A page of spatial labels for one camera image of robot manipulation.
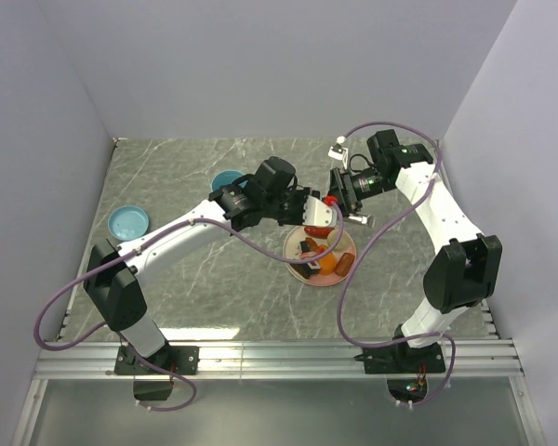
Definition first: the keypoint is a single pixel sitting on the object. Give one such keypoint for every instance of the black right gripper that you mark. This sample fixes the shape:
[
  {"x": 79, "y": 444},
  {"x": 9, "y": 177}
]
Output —
[{"x": 341, "y": 187}]

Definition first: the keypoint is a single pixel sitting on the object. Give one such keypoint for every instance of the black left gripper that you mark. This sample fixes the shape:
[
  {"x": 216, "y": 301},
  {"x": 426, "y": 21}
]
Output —
[{"x": 301, "y": 194}]

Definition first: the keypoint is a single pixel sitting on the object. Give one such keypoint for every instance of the red sausage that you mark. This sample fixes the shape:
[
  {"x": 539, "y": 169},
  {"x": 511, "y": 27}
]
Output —
[{"x": 318, "y": 232}]

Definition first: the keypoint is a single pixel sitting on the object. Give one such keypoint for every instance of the steel serving tongs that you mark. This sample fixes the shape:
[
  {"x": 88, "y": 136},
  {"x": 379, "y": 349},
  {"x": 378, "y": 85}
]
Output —
[{"x": 361, "y": 220}]

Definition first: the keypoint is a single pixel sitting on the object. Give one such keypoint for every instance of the beige round dumpling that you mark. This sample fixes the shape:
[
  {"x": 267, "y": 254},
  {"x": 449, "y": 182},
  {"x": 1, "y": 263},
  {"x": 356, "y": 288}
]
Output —
[{"x": 336, "y": 242}]

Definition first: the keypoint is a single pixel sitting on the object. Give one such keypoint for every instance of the light blue cylindrical container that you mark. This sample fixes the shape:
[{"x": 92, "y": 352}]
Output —
[{"x": 224, "y": 178}]

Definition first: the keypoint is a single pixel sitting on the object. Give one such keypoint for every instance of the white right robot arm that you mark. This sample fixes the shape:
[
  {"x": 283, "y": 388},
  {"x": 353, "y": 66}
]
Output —
[{"x": 465, "y": 267}]

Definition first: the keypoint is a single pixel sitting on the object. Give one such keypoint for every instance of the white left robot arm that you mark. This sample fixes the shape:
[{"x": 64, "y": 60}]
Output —
[{"x": 118, "y": 274}]

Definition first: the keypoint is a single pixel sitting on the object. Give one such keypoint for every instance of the pink round plate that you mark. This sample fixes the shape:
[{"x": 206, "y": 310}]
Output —
[{"x": 290, "y": 250}]

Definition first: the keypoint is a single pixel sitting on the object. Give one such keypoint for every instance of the sushi roll orange centre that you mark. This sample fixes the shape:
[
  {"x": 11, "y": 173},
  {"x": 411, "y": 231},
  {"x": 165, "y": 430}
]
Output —
[{"x": 303, "y": 248}]

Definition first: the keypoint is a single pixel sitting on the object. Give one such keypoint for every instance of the orange fried shrimp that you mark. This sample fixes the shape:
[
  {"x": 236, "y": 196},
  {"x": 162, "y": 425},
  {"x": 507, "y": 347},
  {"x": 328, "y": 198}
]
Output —
[{"x": 314, "y": 247}]

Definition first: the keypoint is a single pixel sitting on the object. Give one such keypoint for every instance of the sushi roll red centre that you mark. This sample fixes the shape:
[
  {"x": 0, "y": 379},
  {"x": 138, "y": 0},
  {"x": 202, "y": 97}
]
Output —
[{"x": 314, "y": 268}]

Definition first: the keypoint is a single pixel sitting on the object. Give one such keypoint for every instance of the brown grilled meat piece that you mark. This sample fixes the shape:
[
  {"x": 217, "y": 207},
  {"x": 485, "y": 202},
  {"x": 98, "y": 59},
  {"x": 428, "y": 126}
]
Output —
[{"x": 344, "y": 265}]

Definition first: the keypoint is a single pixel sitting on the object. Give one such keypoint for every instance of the light blue round lid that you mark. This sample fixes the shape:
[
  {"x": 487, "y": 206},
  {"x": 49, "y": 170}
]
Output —
[{"x": 128, "y": 223}]

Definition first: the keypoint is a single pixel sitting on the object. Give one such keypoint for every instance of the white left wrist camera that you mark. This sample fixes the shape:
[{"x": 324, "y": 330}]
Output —
[{"x": 318, "y": 214}]

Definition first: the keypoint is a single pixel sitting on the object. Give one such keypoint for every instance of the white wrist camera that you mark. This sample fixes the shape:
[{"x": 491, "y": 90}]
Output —
[
  {"x": 338, "y": 151},
  {"x": 318, "y": 214}
]

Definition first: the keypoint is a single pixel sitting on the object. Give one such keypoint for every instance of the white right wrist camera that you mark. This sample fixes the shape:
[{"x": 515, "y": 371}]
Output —
[{"x": 338, "y": 151}]

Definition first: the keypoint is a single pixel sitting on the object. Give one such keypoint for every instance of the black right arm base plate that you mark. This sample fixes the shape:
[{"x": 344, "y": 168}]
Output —
[{"x": 402, "y": 359}]

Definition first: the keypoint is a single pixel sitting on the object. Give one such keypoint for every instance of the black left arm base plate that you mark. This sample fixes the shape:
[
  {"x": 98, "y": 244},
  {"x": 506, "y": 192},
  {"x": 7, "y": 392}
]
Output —
[{"x": 180, "y": 360}]

